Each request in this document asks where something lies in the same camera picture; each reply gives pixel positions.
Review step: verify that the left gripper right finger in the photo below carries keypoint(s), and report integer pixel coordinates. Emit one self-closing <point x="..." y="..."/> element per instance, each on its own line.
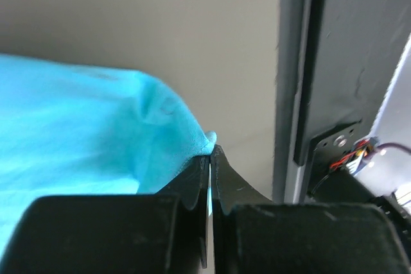
<point x="230" y="193"/>

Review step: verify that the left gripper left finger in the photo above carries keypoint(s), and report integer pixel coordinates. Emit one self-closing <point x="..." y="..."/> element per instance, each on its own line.
<point x="180" y="219"/>

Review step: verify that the light blue t shirt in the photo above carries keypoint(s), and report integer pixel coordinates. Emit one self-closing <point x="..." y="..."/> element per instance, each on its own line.
<point x="76" y="129"/>

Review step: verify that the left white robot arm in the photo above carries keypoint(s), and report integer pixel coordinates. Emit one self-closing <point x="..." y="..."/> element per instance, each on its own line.
<point x="354" y="222"/>

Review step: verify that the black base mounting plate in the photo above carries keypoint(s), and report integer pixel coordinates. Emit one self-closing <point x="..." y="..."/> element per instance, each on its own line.
<point x="352" y="51"/>

